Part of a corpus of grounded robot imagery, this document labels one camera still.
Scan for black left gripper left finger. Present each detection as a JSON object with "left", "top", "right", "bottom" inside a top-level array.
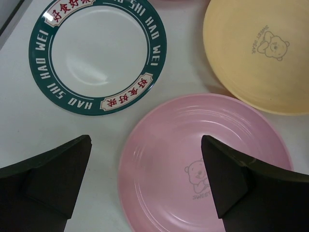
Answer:
[{"left": 0, "top": 135, "right": 92, "bottom": 232}]

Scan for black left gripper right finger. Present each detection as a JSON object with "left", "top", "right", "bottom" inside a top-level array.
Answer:
[{"left": 201, "top": 135, "right": 309, "bottom": 232}]

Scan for yellow bear plate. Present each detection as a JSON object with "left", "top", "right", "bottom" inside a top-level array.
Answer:
[{"left": 203, "top": 0, "right": 309, "bottom": 115}]

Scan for green rimmed white plate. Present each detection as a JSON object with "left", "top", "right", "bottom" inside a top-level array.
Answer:
[{"left": 28, "top": 0, "right": 167, "bottom": 116}]

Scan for pink bear plate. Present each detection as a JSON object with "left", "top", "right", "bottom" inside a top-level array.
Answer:
[{"left": 118, "top": 94, "right": 293, "bottom": 232}]

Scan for metal table edge rail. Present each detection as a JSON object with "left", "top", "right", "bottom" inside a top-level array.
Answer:
[{"left": 0, "top": 0, "right": 25, "bottom": 35}]

